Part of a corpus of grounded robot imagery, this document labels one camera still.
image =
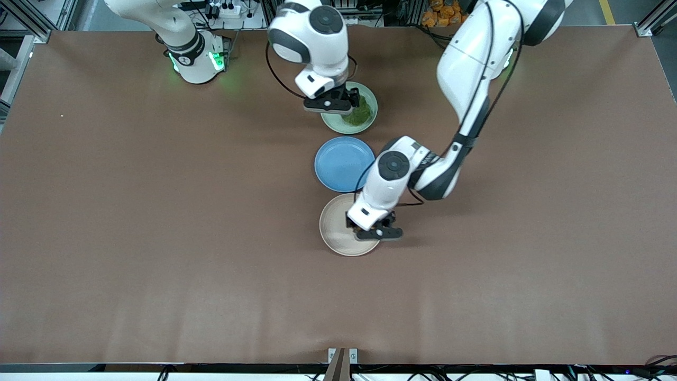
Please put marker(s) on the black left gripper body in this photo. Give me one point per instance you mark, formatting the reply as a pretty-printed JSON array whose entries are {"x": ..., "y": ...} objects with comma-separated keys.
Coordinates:
[{"x": 390, "y": 216}]

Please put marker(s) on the green lettuce leaf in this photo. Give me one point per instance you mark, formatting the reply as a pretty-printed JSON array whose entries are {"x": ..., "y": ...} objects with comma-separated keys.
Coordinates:
[{"x": 364, "y": 114}]

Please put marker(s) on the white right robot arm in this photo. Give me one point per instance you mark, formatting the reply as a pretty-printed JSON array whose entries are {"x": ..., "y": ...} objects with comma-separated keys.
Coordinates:
[{"x": 309, "y": 32}]

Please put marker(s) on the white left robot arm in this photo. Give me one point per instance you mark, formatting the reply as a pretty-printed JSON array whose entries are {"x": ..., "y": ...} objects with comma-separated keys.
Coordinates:
[{"x": 470, "y": 69}]

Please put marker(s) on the beige round plate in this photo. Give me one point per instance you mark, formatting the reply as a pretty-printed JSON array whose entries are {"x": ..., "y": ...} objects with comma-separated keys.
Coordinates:
[{"x": 336, "y": 227}]

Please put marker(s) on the pale green round plate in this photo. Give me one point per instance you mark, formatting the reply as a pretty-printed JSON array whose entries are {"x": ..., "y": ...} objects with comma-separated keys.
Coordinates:
[{"x": 336, "y": 124}]

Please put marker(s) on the blue round plate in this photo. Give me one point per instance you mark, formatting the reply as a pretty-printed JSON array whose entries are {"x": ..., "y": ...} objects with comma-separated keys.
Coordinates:
[{"x": 338, "y": 164}]

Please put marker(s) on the orange snack bags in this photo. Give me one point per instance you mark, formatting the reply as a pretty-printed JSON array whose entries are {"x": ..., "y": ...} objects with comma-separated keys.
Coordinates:
[{"x": 444, "y": 13}]

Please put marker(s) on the white power strip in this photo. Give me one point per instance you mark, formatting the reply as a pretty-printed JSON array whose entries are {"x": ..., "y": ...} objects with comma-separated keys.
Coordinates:
[{"x": 227, "y": 9}]

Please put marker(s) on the small white box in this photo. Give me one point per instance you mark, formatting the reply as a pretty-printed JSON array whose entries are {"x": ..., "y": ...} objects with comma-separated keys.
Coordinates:
[{"x": 542, "y": 375}]

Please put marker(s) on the metal table edge bracket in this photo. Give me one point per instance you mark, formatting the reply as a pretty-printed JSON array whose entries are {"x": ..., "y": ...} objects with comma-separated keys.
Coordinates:
[{"x": 353, "y": 355}]

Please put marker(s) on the aluminium frame profile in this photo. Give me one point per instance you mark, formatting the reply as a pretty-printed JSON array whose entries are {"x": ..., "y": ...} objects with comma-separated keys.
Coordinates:
[
  {"x": 653, "y": 21},
  {"x": 31, "y": 21}
]

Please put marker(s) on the grey side post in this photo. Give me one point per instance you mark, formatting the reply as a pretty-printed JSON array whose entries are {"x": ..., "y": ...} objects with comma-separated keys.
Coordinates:
[{"x": 16, "y": 74}]

